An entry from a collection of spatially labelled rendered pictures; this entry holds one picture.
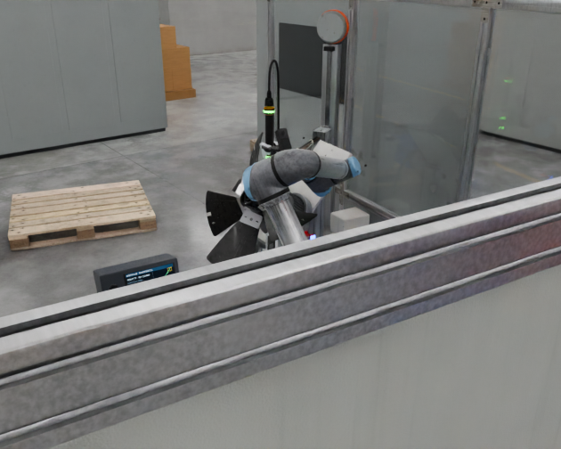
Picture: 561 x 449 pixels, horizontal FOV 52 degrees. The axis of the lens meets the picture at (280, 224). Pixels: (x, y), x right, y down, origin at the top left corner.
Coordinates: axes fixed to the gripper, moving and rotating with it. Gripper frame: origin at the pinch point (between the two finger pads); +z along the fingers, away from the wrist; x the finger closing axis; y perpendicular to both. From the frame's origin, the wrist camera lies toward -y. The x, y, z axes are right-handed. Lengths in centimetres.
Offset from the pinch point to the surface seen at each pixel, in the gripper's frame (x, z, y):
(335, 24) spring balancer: 57, 35, -42
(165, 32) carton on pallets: 228, 779, 41
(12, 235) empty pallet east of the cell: -91, 267, 135
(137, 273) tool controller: -71, -43, 23
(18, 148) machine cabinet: -52, 546, 142
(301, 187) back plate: 26.9, 14.0, 30.1
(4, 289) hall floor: -106, 205, 148
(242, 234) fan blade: -12.0, 0.4, 40.8
